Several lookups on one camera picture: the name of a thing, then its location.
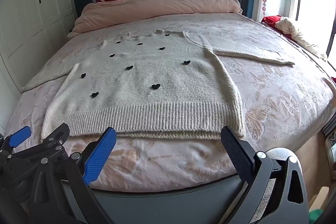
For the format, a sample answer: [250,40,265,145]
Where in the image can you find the white wardrobe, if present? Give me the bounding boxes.
[0,0,78,94]

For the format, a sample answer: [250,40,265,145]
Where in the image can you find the white crumpled garment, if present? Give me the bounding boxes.
[278,16,328,62]

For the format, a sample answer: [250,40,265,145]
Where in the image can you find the white knit sweater black hearts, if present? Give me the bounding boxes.
[22,29,296,142]

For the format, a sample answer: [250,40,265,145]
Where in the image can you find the bed with floral sheet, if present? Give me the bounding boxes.
[4,13,335,193]

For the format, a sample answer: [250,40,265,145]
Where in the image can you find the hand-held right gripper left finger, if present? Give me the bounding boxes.
[26,127,117,224]

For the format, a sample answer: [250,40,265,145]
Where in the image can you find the red cloth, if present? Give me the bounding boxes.
[261,15,297,42]

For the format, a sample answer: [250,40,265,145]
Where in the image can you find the green cloth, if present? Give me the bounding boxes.
[308,210,325,222]

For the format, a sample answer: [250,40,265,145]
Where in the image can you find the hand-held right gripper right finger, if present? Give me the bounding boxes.
[221,126,311,224]

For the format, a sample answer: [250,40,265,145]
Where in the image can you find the pink duvet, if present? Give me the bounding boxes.
[67,0,243,39]

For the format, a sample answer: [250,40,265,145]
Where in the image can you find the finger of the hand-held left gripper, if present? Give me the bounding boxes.
[16,123,70,162]
[0,126,32,156]

